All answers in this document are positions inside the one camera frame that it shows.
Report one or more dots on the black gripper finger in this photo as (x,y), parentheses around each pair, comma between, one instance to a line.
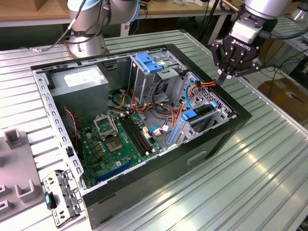
(217,54)
(250,68)

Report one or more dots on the hard disk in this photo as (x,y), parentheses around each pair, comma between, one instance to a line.
(188,115)

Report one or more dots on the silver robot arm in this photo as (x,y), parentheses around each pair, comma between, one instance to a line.
(84,31)

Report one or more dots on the grey metal disk bay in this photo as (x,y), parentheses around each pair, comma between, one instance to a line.
(209,96)

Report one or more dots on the black stand pole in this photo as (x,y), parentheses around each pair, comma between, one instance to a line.
(209,24)

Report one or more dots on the large cardboard box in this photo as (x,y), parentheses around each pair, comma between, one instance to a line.
(284,96)

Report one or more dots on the metal slat side table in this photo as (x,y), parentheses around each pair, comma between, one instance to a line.
(292,27)

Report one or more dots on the blue plastic drive latch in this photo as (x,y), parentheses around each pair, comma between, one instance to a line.
(148,63)

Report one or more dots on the grey optical drive cage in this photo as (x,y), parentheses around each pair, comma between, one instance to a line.
(144,84)

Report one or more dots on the black RAM slot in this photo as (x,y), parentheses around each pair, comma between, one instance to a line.
(141,134)
(135,134)

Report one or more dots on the CPU socket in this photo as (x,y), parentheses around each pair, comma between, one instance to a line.
(113,144)

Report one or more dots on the green motherboard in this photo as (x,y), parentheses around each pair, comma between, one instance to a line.
(115,156)

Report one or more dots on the grey power supply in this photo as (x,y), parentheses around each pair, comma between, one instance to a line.
(79,101)

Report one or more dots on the black PC case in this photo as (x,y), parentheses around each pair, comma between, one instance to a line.
(149,183)

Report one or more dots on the blue expansion slot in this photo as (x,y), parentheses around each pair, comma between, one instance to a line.
(113,172)

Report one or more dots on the wooden desk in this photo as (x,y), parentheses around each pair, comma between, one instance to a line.
(24,12)

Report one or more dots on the grey parts rack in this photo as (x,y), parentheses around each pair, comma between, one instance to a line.
(19,163)

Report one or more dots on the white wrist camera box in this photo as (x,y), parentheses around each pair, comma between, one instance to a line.
(246,31)

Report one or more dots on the metal slot bracket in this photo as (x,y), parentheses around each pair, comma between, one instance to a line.
(65,192)

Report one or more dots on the black blue bracket latch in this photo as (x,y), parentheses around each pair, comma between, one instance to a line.
(48,199)

